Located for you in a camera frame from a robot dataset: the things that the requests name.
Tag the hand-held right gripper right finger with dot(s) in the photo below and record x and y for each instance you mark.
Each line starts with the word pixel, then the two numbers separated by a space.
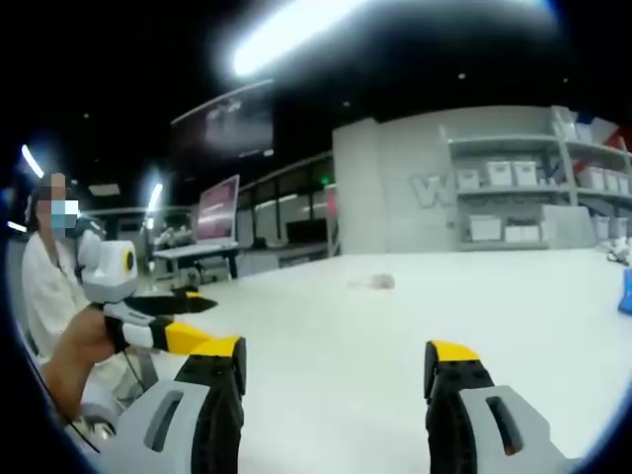
pixel 498 424

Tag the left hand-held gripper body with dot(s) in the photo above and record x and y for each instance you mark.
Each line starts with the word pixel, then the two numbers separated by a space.
pixel 106 274

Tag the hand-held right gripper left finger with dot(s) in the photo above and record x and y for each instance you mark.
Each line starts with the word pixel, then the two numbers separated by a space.
pixel 163 424

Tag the clear resealable bag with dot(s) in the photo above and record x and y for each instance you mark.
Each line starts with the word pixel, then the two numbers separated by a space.
pixel 372 282

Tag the grey desk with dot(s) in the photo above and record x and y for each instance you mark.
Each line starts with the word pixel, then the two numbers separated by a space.
pixel 197 252

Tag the grey chair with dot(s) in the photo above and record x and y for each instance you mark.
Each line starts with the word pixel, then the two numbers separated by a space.
pixel 96 419

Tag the person in white coat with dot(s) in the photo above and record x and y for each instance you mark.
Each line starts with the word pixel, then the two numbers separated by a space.
pixel 42 296

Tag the computer monitor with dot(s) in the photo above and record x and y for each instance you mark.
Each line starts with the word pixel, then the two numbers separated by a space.
pixel 217 210

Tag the blue packet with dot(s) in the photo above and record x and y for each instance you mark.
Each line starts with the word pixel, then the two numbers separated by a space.
pixel 626 291

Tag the hanging dark screen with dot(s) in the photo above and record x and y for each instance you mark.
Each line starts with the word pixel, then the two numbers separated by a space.
pixel 227 121

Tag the small white items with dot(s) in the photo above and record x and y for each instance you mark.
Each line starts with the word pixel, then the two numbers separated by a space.
pixel 619 253

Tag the grey storage shelf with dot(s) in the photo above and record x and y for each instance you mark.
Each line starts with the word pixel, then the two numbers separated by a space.
pixel 558 192

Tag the row of white storage boxes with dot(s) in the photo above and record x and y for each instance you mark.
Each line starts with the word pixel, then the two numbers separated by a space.
pixel 498 173

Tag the long ceiling light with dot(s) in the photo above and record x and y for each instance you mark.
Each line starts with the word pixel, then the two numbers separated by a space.
pixel 296 37

